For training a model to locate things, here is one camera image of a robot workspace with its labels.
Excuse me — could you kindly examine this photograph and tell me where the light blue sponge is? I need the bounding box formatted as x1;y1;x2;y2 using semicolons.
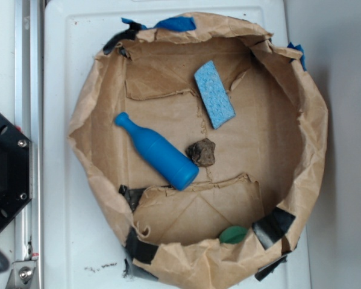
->
194;60;236;129

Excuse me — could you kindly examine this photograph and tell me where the brown rock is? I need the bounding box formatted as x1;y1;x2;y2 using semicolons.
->
186;138;216;167

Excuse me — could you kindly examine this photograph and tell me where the blue plastic bottle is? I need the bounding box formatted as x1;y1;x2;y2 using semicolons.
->
115;112;199;191

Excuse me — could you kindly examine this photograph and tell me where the brown paper bag bin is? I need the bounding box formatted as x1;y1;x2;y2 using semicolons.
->
68;13;328;288

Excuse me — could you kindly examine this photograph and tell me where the green leaf-shaped object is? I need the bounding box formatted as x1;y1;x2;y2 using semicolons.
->
219;226;248;244

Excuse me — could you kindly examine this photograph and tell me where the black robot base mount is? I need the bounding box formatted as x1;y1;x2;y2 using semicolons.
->
0;113;31;233

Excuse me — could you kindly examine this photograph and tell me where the aluminium extrusion rail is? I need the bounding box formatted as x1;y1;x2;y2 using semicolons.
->
14;1;46;288

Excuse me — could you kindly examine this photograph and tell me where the metal corner bracket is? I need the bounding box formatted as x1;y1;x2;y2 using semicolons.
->
5;260;37;289

